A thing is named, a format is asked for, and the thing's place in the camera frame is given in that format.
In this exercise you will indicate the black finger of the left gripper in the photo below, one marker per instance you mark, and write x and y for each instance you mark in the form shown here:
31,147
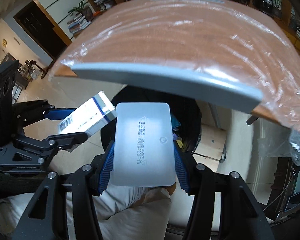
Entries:
65,139

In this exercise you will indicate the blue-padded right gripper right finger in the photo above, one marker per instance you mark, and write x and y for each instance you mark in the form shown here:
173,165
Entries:
185,168

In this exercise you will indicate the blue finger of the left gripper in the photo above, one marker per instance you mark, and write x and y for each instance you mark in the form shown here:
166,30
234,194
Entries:
52,112

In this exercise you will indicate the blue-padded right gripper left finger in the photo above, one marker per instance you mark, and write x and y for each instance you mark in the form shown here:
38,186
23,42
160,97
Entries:
102,167

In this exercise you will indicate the translucent plastic case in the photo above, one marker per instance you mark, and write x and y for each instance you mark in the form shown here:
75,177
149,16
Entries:
143,145

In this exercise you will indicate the white cardboard box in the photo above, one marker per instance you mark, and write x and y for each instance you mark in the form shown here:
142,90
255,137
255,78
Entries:
90,117

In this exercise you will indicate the black trash bin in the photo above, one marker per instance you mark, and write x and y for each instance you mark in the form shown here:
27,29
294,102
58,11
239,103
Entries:
185,116

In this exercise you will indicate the stack of books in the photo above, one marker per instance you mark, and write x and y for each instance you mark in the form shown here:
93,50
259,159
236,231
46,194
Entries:
77,24

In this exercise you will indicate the potted green plant left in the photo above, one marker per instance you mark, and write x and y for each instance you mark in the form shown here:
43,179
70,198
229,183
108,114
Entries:
84,9

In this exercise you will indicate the potted plant on cabinet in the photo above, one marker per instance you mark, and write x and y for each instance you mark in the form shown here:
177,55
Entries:
277,8

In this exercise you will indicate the black coffee machine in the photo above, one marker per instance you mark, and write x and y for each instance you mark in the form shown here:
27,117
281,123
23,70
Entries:
264,5

